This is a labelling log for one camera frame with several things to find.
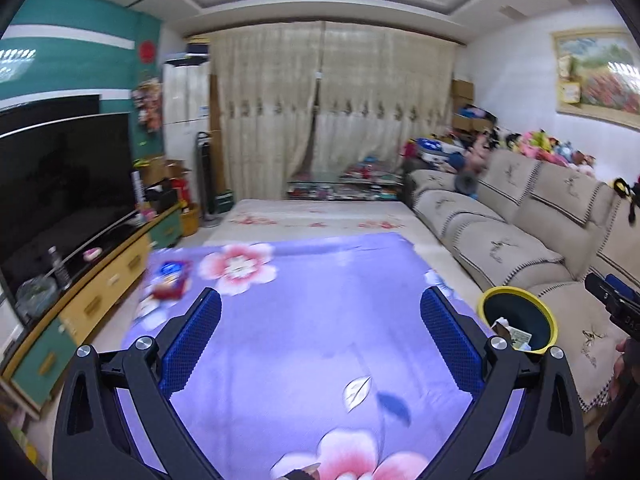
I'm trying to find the black monitor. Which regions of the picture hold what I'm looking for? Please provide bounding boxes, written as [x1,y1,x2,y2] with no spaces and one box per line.
[0,94,101,118]

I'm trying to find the glass bowl with plastic wrap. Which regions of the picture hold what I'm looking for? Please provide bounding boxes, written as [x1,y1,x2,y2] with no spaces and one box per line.
[15,277,58,318]

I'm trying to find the beige sofa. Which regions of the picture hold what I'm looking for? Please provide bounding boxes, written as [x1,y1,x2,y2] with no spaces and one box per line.
[404,150,640,413]

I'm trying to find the purple floral tablecloth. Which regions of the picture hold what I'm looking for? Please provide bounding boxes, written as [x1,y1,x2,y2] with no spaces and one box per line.
[115,232,526,480]

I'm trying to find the yellow-rimmed trash bin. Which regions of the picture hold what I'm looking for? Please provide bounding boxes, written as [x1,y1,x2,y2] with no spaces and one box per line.
[476,286,558,356]

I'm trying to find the beige floral cloth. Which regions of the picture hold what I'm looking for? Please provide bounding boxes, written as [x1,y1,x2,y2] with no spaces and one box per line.
[202,199,436,248]

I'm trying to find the yellow and teal TV cabinet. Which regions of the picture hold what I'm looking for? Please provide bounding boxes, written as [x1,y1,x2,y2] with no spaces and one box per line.
[0,205,183,408]

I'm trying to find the open cardboard box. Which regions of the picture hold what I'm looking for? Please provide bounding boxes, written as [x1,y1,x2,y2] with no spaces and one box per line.
[142,157,183,181]

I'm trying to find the blue and red box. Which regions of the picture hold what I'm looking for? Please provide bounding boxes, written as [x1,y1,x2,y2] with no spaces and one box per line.
[150,259,193,302]

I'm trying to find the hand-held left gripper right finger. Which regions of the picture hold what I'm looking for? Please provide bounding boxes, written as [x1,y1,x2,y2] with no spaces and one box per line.
[420,286,587,480]

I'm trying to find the silver wall sticker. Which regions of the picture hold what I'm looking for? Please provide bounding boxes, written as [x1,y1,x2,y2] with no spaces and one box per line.
[0,47,38,83]

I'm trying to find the white drawer unit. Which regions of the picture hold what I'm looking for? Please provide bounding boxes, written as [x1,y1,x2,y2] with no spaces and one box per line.
[0,280,26,361]

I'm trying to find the blue star-patterned bag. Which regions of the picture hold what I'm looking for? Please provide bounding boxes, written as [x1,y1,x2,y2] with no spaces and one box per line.
[417,137,453,161]

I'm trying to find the clear water bottle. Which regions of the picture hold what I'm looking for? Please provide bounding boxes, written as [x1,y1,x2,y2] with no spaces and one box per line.
[47,246,71,288]

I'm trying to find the person's dark patterned clothing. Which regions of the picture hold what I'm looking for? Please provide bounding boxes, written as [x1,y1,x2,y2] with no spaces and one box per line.
[597,337,640,480]

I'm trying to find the glass coffee table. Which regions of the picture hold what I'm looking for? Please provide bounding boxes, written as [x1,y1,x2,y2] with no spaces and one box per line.
[286,160,406,201]

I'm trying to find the pile of plush toys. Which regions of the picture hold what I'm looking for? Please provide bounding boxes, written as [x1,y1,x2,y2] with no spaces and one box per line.
[495,127,598,178]

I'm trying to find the wooden bucket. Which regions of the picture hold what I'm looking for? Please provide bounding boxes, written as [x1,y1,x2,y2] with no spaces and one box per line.
[179,204,201,237]

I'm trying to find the black tower fan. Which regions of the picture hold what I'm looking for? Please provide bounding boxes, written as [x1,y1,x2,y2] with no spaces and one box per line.
[195,131,221,221]

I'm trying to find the white standing air conditioner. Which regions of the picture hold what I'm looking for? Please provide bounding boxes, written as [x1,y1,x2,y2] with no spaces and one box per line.
[162,57,212,161]

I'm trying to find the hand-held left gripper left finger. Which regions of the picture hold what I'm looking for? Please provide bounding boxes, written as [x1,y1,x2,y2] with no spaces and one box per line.
[52,287,223,480]

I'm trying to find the stacked cardboard boxes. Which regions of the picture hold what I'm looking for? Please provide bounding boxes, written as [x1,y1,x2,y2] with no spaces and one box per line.
[451,79,496,133]

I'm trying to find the large black television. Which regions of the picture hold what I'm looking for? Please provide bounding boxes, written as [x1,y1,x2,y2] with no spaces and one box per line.
[0,112,138,286]

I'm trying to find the hanging flower decoration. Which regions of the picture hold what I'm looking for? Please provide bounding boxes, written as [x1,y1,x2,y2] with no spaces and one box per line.
[131,77,166,133]

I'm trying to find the beige patterned curtain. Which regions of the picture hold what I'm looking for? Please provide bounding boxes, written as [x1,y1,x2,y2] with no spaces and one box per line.
[312,25,458,186]
[210,22,326,201]

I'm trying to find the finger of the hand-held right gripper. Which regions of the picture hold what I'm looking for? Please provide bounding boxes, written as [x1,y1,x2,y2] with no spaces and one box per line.
[584,272,640,313]

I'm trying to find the framed wall picture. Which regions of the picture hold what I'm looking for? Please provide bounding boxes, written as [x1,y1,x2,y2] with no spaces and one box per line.
[550,27,640,121]

